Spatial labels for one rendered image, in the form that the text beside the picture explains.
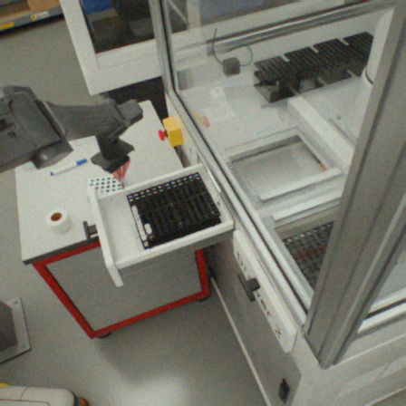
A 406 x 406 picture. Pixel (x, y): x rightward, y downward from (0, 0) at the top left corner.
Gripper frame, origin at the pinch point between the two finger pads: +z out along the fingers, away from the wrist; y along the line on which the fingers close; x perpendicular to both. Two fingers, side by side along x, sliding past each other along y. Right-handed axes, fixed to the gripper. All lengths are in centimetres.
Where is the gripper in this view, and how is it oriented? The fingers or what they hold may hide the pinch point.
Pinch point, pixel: (120, 177)
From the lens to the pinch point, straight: 110.9
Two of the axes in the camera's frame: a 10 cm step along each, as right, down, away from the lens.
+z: 0.6, 6.5, 7.6
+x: -7.7, -4.5, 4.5
